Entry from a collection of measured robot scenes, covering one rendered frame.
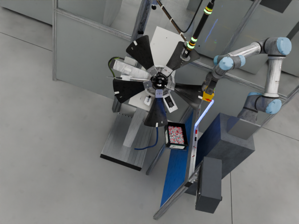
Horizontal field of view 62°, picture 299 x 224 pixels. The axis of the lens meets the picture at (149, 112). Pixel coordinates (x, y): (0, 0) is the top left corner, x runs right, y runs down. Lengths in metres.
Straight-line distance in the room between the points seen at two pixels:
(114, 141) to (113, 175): 0.37
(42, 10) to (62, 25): 1.40
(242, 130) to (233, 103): 0.91
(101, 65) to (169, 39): 1.04
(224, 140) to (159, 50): 0.91
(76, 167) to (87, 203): 0.39
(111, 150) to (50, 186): 0.69
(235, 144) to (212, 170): 0.62
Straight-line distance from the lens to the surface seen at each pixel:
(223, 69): 1.63
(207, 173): 1.50
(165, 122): 1.99
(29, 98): 3.21
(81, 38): 2.83
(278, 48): 1.94
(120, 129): 2.93
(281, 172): 3.82
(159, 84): 1.86
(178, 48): 1.99
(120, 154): 2.73
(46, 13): 4.22
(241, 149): 2.16
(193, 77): 2.74
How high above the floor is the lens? 2.40
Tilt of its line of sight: 47 degrees down
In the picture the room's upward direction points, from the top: 24 degrees clockwise
